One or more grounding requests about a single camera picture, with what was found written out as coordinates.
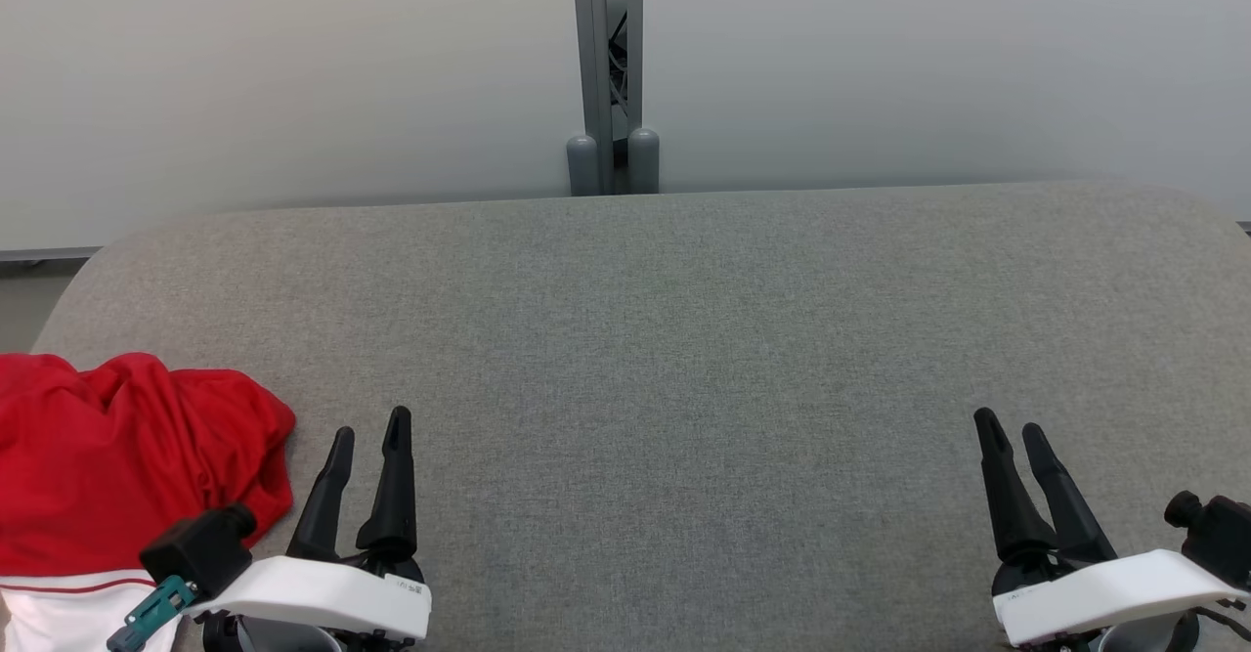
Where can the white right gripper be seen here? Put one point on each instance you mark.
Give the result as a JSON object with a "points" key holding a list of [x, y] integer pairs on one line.
{"points": [[1104, 593]]}

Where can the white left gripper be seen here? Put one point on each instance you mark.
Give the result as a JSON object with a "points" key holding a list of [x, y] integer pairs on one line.
{"points": [[323, 598]]}

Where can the red shirt with white sleeves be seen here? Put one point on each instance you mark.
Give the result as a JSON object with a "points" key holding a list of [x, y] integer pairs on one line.
{"points": [[147, 476]]}

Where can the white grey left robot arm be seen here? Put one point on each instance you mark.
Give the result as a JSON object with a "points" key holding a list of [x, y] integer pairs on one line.
{"points": [[283, 638]]}

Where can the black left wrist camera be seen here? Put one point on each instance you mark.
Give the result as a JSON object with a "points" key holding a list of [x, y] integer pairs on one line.
{"points": [[200, 549]]}

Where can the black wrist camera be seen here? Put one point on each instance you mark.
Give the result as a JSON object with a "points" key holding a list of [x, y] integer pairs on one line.
{"points": [[1222, 535], [200, 549]]}

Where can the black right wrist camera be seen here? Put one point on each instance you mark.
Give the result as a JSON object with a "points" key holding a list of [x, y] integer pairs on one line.
{"points": [[1222, 535]]}

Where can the teal left camera connector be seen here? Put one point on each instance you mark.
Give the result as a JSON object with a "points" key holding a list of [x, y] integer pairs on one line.
{"points": [[154, 611]]}

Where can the grey wall baseboard strip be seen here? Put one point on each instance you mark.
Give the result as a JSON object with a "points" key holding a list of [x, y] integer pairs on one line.
{"points": [[49, 253]]}

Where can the grey metal partition post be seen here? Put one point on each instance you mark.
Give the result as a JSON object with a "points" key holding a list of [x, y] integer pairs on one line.
{"points": [[591, 46]]}

